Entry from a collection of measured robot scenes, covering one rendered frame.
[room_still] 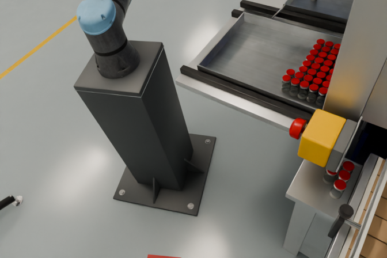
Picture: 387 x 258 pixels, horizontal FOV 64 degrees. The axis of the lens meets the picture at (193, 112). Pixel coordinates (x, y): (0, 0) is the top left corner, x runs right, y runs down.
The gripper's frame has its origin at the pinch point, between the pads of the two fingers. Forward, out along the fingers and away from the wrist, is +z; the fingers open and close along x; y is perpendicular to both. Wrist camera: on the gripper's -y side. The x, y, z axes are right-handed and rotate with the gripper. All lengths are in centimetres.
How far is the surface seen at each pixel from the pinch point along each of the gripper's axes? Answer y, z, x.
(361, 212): 64, 0, 33
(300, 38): 19.6, 5.7, 3.9
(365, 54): 51, -22, 23
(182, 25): -60, 96, -114
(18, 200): 105, 95, -107
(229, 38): 28.4, 6.1, -14.6
